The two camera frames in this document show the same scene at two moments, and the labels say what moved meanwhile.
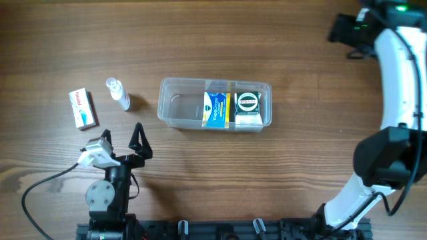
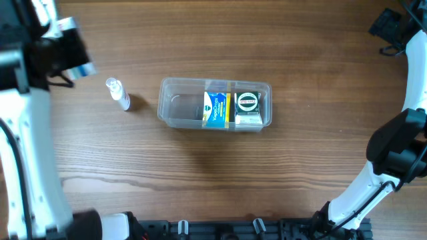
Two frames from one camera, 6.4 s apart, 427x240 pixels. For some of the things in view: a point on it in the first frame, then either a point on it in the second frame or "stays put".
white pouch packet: [247, 119] stays put
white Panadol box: [82, 109] to [80, 71]
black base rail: [239, 229] stays put
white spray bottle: [118, 94] stays put
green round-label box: [247, 103] stays put
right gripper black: [338, 29] to [384, 25]
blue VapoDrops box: [216, 110] stays put
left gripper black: [126, 160] to [71, 47]
